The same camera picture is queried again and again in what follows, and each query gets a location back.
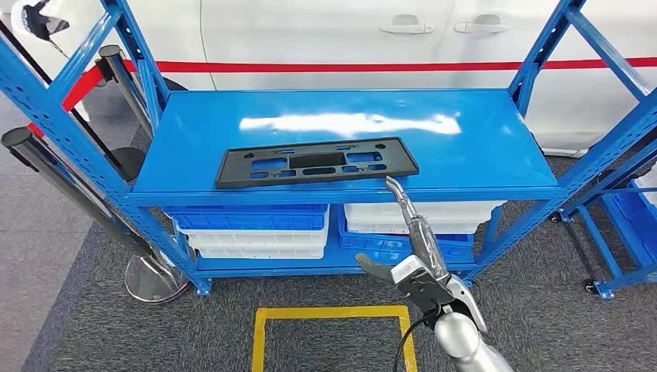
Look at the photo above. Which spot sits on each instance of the metal stanchion post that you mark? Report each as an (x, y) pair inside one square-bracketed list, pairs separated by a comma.
[(154, 280), (120, 77)]

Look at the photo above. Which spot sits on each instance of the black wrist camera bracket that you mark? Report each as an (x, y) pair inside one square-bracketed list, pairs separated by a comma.
[(426, 295)]

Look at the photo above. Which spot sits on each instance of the blue metal cart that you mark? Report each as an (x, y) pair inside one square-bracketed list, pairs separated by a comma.
[(595, 241)]

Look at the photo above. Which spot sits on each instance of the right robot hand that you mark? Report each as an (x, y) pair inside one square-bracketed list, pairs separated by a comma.
[(423, 241)]

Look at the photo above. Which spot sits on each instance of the white plastic crate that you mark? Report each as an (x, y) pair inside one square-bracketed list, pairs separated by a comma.
[(649, 187), (256, 253), (256, 239), (451, 215)]

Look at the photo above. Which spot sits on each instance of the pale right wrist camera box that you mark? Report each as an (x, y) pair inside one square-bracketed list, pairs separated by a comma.
[(408, 269)]

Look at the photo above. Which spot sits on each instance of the black plastic plate frame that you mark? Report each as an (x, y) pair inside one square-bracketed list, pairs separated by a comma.
[(400, 165)]

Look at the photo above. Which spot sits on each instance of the blue plastic crate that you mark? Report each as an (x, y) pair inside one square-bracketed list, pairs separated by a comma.
[(246, 220), (636, 215), (380, 246)]

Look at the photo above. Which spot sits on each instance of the blue metal shelf rack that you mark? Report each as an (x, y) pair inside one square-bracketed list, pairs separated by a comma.
[(205, 154)]

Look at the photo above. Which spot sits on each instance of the red barrier belt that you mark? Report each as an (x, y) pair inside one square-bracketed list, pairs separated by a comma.
[(77, 92), (333, 67)]

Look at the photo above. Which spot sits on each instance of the white car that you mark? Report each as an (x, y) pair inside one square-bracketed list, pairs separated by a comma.
[(308, 41)]

